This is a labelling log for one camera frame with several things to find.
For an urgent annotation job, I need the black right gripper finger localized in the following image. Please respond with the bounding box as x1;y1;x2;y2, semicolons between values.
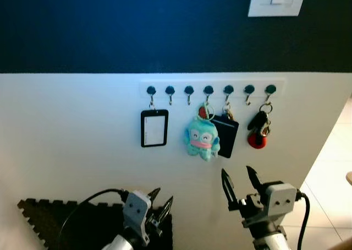
221;169;237;211
246;165;264;199

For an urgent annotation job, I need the black car key, red fob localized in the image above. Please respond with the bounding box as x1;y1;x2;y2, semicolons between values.
247;102;274;150

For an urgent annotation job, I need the navy card wallet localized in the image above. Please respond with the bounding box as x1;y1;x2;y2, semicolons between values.
212;110;240;159

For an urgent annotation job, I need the black badge holder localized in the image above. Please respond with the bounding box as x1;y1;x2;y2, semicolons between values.
141;101;169;148

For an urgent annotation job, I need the black foam puzzle mat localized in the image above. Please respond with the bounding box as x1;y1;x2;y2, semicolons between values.
18;199;174;250

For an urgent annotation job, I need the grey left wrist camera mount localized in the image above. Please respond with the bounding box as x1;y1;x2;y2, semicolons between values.
122;191;153;246

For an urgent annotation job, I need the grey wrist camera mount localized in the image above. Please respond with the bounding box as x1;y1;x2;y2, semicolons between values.
122;191;153;246
257;182;301;229

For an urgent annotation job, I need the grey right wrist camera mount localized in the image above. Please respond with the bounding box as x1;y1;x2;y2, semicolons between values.
257;182;301;229

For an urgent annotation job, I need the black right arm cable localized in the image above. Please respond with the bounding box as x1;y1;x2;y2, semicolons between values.
295;189;312;250

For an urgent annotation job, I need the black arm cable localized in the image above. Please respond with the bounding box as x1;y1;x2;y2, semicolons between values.
295;189;312;250
58;188;130;250

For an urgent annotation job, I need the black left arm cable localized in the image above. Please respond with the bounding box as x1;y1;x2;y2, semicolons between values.
58;188;130;250

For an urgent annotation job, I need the teal plush keychain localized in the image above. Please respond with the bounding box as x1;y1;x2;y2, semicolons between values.
184;102;221;161

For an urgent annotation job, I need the teal knob wall hook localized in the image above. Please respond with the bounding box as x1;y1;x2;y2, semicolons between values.
146;84;157;108
203;84;215;107
264;84;277;106
184;84;195;105
244;84;255;106
223;84;234;108
165;84;176;105

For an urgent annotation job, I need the white hook rail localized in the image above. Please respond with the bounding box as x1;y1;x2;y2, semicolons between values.
139;79;287;100

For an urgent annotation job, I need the white light switch plate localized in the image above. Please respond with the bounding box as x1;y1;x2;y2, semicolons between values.
247;0;307;18

